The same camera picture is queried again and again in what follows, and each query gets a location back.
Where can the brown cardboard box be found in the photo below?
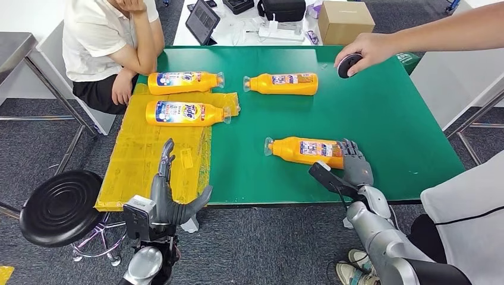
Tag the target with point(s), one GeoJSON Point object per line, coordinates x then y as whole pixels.
{"type": "Point", "coordinates": [345, 21]}

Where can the white side table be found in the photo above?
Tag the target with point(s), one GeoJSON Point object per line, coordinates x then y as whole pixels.
{"type": "Point", "coordinates": [453, 86]}

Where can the white table leg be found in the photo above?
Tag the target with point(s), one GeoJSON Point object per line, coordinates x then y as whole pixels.
{"type": "Point", "coordinates": [192, 226]}

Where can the orange detergent bottle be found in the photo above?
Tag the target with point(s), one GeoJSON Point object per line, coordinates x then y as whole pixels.
{"type": "Point", "coordinates": [285, 84]}
{"type": "Point", "coordinates": [303, 151]}
{"type": "Point", "coordinates": [183, 83]}
{"type": "Point", "coordinates": [185, 114]}

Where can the steel table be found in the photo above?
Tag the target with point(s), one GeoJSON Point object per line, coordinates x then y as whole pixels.
{"type": "Point", "coordinates": [12, 47]}

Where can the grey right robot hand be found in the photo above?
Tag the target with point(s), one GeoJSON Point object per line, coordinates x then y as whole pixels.
{"type": "Point", "coordinates": [356, 169]}

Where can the yellow taped cardboard sheet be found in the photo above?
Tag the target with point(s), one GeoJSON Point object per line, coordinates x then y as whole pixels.
{"type": "Point", "coordinates": [134, 165]}

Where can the green printed bag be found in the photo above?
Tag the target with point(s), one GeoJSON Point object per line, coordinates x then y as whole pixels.
{"type": "Point", "coordinates": [409, 63]}

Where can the black tray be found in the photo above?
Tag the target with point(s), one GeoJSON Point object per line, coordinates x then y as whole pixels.
{"type": "Point", "coordinates": [238, 5]}

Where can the black tablet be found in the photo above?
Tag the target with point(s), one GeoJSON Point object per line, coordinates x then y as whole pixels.
{"type": "Point", "coordinates": [202, 21]}

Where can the seated person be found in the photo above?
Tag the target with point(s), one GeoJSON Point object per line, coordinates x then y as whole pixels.
{"type": "Point", "coordinates": [98, 39]}

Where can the white power strip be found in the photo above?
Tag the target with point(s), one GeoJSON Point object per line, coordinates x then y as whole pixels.
{"type": "Point", "coordinates": [280, 33]}

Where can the standing person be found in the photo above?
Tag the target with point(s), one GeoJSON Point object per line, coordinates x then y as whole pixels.
{"type": "Point", "coordinates": [468, 228]}

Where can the black phone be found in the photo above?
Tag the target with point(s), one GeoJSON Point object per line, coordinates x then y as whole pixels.
{"type": "Point", "coordinates": [209, 3]}

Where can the black bag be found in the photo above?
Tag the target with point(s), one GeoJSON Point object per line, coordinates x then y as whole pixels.
{"type": "Point", "coordinates": [283, 8]}

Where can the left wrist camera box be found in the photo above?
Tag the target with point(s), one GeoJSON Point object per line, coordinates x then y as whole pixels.
{"type": "Point", "coordinates": [138, 218]}

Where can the white bench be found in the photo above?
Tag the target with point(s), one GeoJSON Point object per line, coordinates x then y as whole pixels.
{"type": "Point", "coordinates": [100, 124]}

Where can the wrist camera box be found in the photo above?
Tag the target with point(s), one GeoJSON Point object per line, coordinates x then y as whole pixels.
{"type": "Point", "coordinates": [138, 218]}
{"type": "Point", "coordinates": [328, 179]}

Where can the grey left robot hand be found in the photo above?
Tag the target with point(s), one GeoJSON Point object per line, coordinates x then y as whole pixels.
{"type": "Point", "coordinates": [169, 210]}

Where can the purple white tissue pack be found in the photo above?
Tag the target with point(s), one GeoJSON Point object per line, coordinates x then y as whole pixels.
{"type": "Point", "coordinates": [315, 8]}

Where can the yellow sheet scrap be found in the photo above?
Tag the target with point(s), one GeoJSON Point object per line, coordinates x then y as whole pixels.
{"type": "Point", "coordinates": [4, 275]}

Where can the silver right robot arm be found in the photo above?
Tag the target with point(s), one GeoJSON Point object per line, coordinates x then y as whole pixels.
{"type": "Point", "coordinates": [386, 244]}

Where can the black round device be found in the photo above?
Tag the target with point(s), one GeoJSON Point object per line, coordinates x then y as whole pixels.
{"type": "Point", "coordinates": [348, 66]}

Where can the small purple packet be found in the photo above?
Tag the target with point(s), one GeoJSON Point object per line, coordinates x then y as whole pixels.
{"type": "Point", "coordinates": [312, 36]}

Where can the black round stool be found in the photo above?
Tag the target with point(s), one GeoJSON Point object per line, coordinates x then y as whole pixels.
{"type": "Point", "coordinates": [59, 208]}

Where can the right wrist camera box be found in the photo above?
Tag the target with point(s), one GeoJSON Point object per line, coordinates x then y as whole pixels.
{"type": "Point", "coordinates": [328, 179]}

